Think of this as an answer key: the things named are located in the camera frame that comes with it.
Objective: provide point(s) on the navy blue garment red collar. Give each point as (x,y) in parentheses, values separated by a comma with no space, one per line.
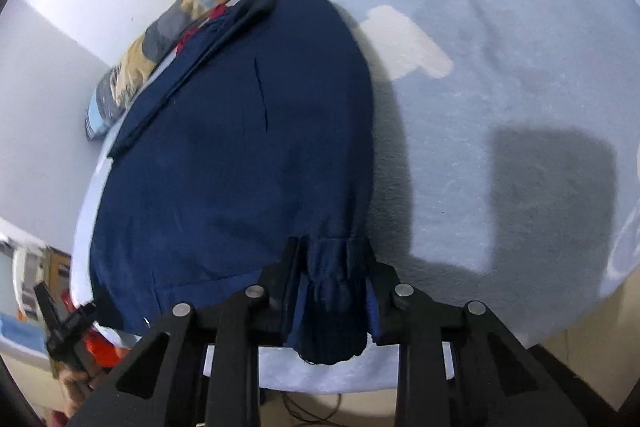
(248,160)

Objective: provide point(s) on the red bag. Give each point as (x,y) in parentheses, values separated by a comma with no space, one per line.
(102,349)

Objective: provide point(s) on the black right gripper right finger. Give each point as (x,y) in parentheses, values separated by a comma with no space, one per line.
(460,366)

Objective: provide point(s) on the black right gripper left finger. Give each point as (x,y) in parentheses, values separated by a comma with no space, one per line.
(199,365)

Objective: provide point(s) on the light blue bed sheet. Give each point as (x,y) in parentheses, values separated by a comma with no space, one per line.
(506,150)

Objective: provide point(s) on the white appliance by window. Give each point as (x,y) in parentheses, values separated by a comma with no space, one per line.
(27,272)

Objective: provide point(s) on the wooden frame furniture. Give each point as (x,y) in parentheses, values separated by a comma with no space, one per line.
(57,275)

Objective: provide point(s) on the left hand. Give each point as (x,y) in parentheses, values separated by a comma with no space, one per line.
(76,386)

